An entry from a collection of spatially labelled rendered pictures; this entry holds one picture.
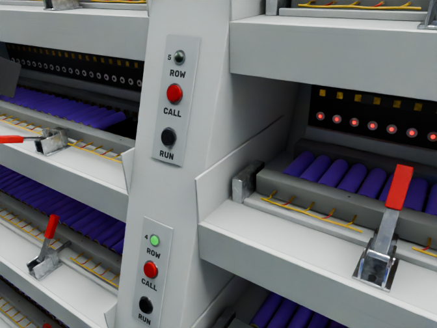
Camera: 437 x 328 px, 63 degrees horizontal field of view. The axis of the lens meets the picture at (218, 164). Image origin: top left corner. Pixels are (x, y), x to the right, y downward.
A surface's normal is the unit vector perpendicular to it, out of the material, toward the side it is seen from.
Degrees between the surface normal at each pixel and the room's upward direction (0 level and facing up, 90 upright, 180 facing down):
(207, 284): 90
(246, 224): 20
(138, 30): 109
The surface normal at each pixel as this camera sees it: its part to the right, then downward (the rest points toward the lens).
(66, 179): -0.56, 0.40
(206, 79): -0.54, 0.09
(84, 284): -0.03, -0.88
